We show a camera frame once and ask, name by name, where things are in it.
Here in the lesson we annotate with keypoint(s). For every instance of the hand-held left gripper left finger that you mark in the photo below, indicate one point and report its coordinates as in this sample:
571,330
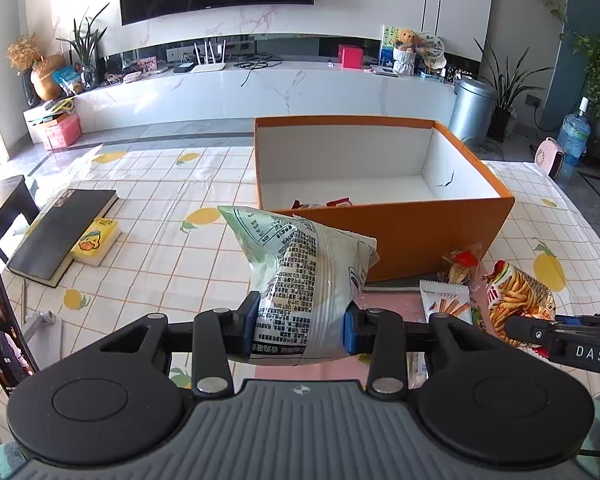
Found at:
250,321

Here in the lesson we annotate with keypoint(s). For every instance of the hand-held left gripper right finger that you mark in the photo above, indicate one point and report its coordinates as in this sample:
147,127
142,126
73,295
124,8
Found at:
351,332

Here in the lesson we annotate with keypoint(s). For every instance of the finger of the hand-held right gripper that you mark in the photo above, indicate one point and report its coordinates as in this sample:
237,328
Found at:
595,318
555,345

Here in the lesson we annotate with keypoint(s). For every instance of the pale green snack bag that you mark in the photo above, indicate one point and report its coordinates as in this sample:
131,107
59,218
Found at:
290,285

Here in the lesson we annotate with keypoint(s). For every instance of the red fries snack bag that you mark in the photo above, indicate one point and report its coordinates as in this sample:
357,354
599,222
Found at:
517,295

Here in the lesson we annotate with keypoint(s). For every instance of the white biscuit stick packet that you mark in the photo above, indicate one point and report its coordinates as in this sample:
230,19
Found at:
445,300

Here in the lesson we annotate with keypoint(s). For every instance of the orange cardboard box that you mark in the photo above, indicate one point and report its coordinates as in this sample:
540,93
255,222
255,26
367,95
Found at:
420,230

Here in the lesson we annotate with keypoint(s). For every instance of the clear red-label candy packet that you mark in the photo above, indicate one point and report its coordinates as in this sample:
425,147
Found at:
461,265

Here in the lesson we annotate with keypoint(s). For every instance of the lemon print tablecloth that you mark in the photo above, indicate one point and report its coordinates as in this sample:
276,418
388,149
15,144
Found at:
180,270

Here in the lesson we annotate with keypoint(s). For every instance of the pink heater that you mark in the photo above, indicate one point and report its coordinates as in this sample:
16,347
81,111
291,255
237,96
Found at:
551,157

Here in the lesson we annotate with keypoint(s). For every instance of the yellow tissue packet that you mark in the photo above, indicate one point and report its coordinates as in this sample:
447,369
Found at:
95,242

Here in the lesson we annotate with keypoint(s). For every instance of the blue water bottle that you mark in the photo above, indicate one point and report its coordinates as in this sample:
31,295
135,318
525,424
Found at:
574,135

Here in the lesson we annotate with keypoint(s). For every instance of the black notebook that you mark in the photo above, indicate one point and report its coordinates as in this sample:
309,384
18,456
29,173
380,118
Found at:
62,235

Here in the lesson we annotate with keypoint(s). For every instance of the white phone stand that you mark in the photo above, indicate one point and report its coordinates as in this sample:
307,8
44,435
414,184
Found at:
42,327

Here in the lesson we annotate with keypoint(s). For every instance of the long-leaf plant in black pot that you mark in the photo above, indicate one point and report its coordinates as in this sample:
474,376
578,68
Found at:
502,105

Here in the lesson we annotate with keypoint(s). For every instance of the white marble television cabinet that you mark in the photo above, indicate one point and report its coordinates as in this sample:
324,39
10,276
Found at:
330,97

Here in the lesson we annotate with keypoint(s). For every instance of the silver trash can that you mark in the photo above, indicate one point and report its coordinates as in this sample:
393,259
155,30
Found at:
472,110

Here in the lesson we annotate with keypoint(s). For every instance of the smartphone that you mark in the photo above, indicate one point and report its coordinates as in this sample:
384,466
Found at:
2,330

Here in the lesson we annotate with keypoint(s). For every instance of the hanging vine plant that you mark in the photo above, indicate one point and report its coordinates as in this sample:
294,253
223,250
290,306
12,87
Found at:
597,65

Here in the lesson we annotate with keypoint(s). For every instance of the white router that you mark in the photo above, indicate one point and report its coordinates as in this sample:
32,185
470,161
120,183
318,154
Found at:
208,64

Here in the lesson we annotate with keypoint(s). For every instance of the pink storage box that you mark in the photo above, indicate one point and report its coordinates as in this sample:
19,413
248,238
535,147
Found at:
62,132

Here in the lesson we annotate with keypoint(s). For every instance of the dark wooden stool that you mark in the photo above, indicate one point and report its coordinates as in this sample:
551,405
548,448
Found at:
5,205

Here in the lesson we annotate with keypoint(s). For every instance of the red square box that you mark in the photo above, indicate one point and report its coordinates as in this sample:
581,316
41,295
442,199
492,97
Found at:
350,56

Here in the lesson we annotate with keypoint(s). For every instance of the teddy bear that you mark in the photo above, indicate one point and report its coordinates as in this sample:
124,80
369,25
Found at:
406,50

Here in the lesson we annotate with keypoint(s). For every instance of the round paper fan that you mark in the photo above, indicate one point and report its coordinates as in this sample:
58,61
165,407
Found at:
431,45

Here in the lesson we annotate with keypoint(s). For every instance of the blue snack pouch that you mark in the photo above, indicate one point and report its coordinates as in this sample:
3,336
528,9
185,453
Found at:
67,80

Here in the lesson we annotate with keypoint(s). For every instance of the golden vase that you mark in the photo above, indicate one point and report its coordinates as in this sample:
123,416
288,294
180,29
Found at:
47,80

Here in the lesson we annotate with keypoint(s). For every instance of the green potted plant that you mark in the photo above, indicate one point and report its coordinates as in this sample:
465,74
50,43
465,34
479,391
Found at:
87,50

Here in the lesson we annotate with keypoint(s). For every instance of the dried flower bunch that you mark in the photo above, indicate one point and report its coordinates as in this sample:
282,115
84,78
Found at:
24,52

